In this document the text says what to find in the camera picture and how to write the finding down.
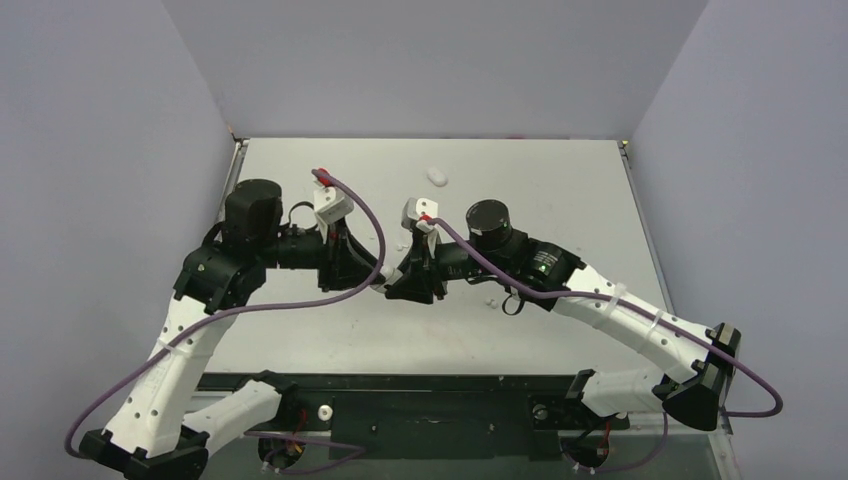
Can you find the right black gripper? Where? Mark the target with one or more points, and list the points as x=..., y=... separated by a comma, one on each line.
x=429, y=263

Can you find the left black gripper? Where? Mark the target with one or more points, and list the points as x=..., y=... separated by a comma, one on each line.
x=341, y=262

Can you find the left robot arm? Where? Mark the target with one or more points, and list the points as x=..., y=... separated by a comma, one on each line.
x=153, y=435

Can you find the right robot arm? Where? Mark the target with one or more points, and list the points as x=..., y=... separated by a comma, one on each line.
x=690, y=368

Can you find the closed white charging case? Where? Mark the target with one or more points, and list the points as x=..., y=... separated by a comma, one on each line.
x=436, y=177

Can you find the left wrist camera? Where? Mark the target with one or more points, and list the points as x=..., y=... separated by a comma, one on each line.
x=330, y=205

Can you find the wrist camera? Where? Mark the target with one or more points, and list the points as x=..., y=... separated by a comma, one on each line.
x=415, y=216
x=330, y=205

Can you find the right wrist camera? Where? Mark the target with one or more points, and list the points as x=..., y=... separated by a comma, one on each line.
x=415, y=216

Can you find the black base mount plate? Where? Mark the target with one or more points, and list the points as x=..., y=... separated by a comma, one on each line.
x=445, y=417

